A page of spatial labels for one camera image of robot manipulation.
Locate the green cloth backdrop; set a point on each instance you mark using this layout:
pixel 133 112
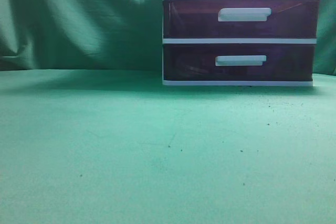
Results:
pixel 81 34

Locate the white plastic drawer cabinet frame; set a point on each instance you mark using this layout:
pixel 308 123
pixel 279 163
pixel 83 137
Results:
pixel 236 60

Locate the dark translucent drawer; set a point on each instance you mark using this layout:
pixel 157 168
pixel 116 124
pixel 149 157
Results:
pixel 197 62
pixel 295 19

